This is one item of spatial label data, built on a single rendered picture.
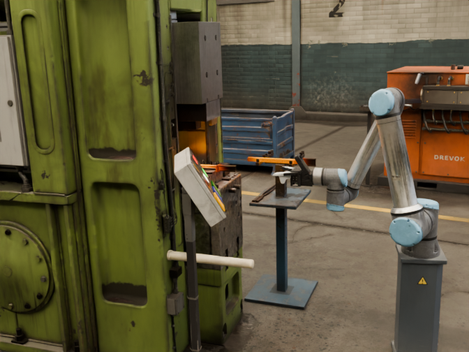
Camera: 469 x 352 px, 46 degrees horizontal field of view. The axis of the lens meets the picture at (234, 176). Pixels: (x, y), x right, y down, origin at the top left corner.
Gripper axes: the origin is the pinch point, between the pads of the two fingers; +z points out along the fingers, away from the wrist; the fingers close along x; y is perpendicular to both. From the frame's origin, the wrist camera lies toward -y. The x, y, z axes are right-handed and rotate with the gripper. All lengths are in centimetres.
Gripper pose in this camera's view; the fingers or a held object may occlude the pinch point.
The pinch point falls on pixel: (276, 170)
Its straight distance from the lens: 292.4
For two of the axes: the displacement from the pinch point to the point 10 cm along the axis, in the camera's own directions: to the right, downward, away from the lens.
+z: -9.5, -0.5, 3.2
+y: 0.3, 9.7, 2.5
